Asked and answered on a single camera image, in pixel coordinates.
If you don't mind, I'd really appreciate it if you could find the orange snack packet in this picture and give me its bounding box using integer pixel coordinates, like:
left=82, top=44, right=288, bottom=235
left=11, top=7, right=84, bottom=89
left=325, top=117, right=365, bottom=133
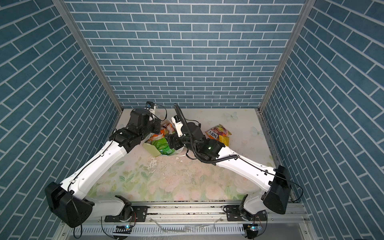
left=205, top=124, right=232, bottom=141

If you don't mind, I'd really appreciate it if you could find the colourful paper gift bag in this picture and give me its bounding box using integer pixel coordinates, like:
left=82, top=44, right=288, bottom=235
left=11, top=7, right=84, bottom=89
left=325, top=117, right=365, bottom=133
left=143, top=120, right=184, bottom=157

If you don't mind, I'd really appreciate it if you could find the yellow snack packet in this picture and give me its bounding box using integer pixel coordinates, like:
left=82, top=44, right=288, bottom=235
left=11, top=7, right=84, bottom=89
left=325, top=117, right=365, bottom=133
left=219, top=135, right=230, bottom=147

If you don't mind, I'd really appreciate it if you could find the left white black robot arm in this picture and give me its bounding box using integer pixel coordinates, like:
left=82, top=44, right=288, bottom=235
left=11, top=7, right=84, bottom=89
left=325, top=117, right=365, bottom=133
left=45, top=105, right=161, bottom=228

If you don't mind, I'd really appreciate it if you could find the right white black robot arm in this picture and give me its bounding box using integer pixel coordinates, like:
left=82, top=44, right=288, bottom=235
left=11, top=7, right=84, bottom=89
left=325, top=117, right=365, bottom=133
left=166, top=123, right=292, bottom=220

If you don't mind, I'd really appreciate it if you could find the multicolour snack packet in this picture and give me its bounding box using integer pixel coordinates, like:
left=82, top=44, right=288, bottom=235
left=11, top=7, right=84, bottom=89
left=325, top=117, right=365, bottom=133
left=148, top=122, right=175, bottom=142

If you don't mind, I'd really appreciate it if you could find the green snack packet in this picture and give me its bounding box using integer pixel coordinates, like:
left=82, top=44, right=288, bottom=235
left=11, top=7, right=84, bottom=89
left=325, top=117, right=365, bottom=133
left=151, top=138, right=175, bottom=156

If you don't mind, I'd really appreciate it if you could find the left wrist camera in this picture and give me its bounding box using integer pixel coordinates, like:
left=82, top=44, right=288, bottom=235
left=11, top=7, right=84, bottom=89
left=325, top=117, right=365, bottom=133
left=145, top=101, right=157, bottom=115

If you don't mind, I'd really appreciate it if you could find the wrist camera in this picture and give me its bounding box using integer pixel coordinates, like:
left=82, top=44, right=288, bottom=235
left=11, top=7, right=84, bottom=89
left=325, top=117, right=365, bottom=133
left=171, top=115, right=183, bottom=138
left=145, top=101, right=157, bottom=115

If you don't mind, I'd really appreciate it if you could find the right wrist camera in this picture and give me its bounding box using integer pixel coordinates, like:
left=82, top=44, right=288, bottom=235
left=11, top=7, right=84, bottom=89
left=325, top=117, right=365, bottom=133
left=171, top=115, right=183, bottom=138

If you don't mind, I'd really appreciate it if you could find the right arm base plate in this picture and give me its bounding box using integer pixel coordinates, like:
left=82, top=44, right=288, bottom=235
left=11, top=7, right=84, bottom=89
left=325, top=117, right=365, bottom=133
left=223, top=205, right=268, bottom=222

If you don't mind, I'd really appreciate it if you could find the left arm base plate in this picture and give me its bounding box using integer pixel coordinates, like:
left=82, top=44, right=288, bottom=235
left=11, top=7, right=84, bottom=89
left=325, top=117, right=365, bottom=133
left=105, top=206, right=149, bottom=223

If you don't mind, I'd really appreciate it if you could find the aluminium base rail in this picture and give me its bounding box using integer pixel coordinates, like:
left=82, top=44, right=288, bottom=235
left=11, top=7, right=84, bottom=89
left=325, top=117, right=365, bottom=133
left=53, top=201, right=317, bottom=240

